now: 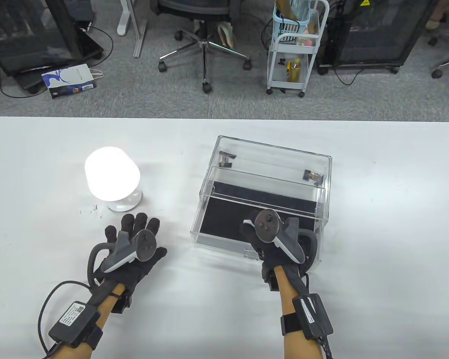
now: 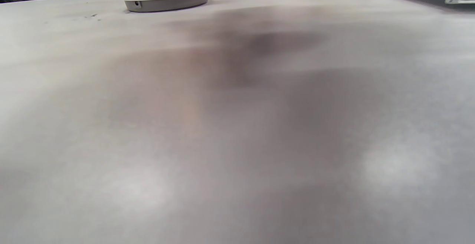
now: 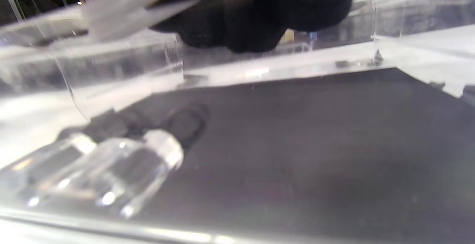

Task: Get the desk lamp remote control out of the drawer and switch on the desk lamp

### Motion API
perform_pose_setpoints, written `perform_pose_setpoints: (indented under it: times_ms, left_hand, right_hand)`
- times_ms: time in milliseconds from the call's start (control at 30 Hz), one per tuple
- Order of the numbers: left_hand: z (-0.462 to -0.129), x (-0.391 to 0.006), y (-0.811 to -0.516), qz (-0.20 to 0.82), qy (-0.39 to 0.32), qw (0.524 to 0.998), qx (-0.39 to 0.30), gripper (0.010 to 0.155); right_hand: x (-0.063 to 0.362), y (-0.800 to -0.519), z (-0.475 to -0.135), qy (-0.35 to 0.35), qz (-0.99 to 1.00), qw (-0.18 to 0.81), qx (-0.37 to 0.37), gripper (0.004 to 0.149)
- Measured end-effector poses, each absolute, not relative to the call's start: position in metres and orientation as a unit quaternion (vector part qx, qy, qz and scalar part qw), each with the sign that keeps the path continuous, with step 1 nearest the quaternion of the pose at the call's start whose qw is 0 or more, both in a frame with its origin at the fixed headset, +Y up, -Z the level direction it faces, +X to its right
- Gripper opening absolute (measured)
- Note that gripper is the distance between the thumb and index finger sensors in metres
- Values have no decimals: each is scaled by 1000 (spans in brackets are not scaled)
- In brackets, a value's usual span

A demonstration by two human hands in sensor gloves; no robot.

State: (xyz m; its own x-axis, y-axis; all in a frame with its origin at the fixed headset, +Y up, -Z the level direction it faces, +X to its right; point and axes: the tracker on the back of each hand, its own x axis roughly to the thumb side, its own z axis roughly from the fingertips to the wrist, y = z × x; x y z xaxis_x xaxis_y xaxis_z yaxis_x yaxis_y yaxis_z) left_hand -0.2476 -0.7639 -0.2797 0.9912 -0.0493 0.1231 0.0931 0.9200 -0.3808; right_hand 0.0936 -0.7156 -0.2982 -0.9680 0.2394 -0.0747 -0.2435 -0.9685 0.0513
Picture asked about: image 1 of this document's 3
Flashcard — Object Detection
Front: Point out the person's left forearm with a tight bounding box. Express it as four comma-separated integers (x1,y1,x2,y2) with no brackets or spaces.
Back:
54,281,128,359

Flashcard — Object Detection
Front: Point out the glowing white table lamp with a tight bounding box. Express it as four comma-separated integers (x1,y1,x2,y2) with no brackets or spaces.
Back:
84,146,143,213

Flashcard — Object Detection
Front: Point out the white desk leg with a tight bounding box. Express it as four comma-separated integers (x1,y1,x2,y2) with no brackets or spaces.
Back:
116,0,149,59

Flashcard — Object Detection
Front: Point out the person's right forearm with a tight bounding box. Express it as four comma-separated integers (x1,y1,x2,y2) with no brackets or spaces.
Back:
273,266,324,359

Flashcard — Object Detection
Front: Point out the black sensor box right wrist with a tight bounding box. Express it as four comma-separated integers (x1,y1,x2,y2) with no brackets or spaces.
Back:
281,293,334,341

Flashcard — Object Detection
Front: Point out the black mat inside box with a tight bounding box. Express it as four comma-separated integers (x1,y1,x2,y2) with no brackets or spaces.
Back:
196,180,321,250

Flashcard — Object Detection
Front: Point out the yellow bottle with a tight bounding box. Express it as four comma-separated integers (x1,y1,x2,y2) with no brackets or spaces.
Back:
287,58,302,83

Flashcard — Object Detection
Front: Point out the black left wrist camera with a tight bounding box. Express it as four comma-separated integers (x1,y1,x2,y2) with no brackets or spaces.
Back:
110,293,132,314

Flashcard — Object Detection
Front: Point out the white rolling cart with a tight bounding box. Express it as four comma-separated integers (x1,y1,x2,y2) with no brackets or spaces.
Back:
266,0,330,99

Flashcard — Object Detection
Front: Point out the black cable of right glove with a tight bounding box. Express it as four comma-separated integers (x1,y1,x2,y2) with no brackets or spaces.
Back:
319,332,336,359

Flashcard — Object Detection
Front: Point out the grey controller on right glove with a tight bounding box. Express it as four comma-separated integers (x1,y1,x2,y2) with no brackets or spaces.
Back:
243,209,318,273

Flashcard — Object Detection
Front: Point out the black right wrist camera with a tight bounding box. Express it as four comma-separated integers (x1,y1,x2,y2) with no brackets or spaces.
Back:
262,262,282,292

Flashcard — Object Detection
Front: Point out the pair of slippers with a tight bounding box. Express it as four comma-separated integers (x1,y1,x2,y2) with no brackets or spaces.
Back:
216,21,237,49

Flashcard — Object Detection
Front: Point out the person's left hand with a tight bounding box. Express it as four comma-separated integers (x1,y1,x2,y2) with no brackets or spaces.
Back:
93,213,168,297

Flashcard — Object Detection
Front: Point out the black cable of left glove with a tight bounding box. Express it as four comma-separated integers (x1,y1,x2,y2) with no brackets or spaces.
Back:
37,280,93,356

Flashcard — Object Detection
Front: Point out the black office chair chrome base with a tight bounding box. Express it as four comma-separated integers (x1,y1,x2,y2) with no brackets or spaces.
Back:
151,0,253,94

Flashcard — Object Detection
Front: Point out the clear acrylic box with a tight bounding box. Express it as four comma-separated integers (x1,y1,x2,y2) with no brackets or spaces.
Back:
190,135,333,263

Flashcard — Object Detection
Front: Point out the black sensor box left wrist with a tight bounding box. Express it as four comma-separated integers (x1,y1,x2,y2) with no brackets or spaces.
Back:
48,301,102,349

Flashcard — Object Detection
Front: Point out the black mesh cabinet on wheels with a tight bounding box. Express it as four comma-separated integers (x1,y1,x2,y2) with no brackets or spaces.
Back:
317,0,436,76

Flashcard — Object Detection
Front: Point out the grey controller on left glove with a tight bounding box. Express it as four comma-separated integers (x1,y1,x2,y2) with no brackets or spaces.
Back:
88,230,158,285

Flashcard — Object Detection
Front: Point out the black floor cable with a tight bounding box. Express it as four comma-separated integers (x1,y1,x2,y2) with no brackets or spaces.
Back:
0,25,115,99

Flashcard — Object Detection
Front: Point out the black sensor box wrist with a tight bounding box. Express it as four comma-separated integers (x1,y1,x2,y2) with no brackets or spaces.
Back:
281,293,334,341
48,301,102,349

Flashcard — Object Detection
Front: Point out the black cable of glove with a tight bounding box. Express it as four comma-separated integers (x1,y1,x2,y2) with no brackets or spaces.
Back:
319,332,336,359
37,280,93,356

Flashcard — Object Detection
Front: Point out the light blue plastic basket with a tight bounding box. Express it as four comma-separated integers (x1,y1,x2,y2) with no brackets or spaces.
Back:
272,0,310,35

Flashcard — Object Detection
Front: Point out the grey controller on glove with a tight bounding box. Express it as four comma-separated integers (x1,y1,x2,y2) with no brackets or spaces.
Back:
88,230,158,285
243,209,318,273

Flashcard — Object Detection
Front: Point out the white and blue paper bag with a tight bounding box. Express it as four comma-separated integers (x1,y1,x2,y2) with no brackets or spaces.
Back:
41,63,104,100

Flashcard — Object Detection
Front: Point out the person's right hand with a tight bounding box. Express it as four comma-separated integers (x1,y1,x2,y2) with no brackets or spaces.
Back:
241,210,318,285

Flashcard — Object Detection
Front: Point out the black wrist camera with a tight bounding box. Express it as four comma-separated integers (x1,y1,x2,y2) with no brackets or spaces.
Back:
262,262,282,292
110,293,132,314

